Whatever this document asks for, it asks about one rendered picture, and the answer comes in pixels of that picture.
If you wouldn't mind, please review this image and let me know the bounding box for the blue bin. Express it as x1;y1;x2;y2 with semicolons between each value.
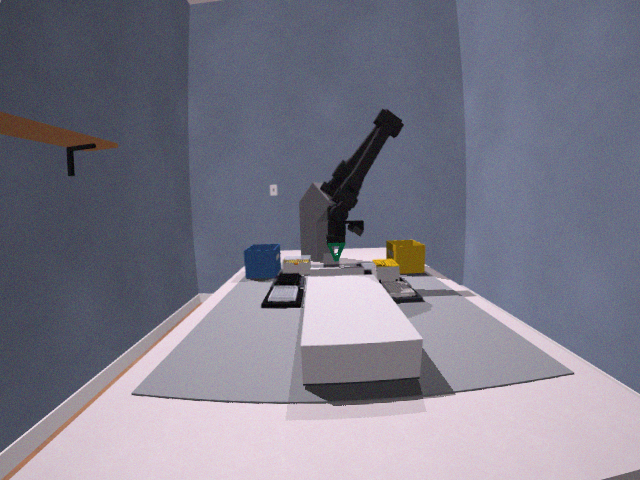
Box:
244;244;281;278

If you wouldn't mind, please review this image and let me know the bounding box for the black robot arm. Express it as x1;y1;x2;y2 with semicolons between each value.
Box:
320;109;404;236

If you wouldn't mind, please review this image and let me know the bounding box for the white assay plate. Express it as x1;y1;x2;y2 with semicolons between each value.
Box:
381;281;416;298
268;286;298;302

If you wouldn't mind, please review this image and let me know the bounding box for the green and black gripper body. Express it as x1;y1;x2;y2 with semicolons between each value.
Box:
326;220;345;243

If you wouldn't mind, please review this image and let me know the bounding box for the grey bench mat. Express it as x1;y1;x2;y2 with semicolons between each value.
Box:
131;271;574;403

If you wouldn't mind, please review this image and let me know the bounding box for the yellow bin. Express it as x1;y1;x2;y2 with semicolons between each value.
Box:
386;240;425;274

